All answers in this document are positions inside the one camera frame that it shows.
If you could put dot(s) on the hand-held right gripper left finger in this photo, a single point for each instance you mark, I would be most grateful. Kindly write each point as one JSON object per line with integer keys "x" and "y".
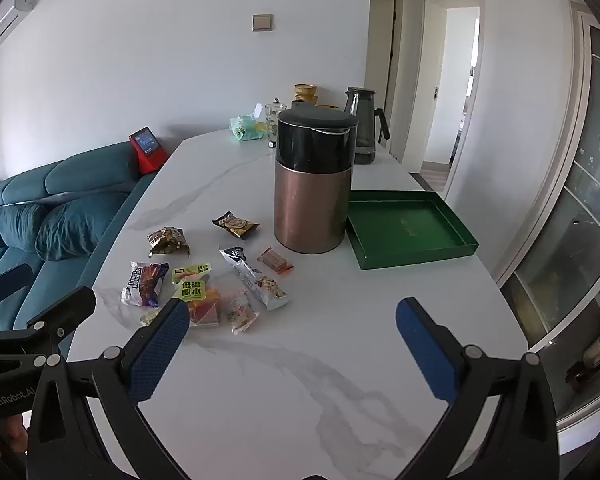
{"x": 160, "y": 350}

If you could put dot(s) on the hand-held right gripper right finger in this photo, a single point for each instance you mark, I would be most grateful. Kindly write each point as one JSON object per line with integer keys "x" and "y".
{"x": 425, "y": 350}

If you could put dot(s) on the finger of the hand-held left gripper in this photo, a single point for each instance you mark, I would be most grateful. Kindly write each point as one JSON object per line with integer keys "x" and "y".
{"x": 65, "y": 310}
{"x": 7, "y": 282}

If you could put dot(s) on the clear bag with orange snacks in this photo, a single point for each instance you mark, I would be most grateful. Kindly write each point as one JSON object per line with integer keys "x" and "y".
{"x": 202, "y": 305}

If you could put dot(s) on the purple white snack packet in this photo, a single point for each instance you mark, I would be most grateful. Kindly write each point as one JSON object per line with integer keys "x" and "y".
{"x": 142, "y": 284}

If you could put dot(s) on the pink clear candy packet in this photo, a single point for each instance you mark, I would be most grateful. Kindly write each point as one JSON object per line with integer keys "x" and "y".
{"x": 241, "y": 315}

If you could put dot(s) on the long white snack packet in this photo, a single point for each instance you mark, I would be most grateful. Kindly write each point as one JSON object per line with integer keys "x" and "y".
{"x": 255, "y": 280}

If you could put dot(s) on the green tray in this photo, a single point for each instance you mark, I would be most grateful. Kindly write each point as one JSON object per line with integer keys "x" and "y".
{"x": 405, "y": 225}

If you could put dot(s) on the small orange snack packet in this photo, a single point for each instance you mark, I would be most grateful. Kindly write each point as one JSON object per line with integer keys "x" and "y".
{"x": 275, "y": 261}

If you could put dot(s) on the person's left forearm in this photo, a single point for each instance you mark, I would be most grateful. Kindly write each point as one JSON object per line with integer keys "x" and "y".
{"x": 10, "y": 435}

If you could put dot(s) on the small teal pillow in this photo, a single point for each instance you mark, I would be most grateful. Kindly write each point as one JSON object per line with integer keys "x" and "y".
{"x": 15, "y": 227}

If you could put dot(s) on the large teal pillow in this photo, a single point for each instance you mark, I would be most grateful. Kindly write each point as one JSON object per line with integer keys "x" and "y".
{"x": 75, "y": 230}

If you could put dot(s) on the green label fruit packet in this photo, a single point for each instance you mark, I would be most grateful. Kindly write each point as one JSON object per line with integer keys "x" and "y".
{"x": 190, "y": 272}

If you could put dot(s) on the brown snack packet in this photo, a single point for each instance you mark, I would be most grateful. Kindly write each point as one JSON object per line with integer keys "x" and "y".
{"x": 167, "y": 241}

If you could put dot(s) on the teal sofa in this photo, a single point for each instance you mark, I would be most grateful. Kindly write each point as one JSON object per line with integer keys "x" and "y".
{"x": 95, "y": 170}

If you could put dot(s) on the black yellow snack packet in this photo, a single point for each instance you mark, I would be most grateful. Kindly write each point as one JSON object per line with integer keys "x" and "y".
{"x": 236, "y": 225}

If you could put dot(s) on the red smart display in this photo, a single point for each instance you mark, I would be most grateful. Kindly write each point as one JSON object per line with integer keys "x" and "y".
{"x": 147, "y": 147}

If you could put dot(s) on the glass display cabinet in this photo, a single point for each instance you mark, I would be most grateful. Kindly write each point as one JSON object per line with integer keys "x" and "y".
{"x": 575, "y": 235}

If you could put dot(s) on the copper bin with black lid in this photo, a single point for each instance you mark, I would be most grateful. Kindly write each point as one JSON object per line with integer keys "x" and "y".
{"x": 312, "y": 185}

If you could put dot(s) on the green tissue pack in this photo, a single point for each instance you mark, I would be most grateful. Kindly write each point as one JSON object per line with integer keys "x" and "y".
{"x": 247, "y": 127}

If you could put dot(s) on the white air conditioner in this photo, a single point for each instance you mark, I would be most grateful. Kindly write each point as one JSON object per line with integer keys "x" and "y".
{"x": 5, "y": 20}

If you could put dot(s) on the yellow bowl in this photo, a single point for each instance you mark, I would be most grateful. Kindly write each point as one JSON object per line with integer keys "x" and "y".
{"x": 306, "y": 92}

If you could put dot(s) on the beige wall switch plate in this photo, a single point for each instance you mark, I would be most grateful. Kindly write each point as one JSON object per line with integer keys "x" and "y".
{"x": 262, "y": 22}

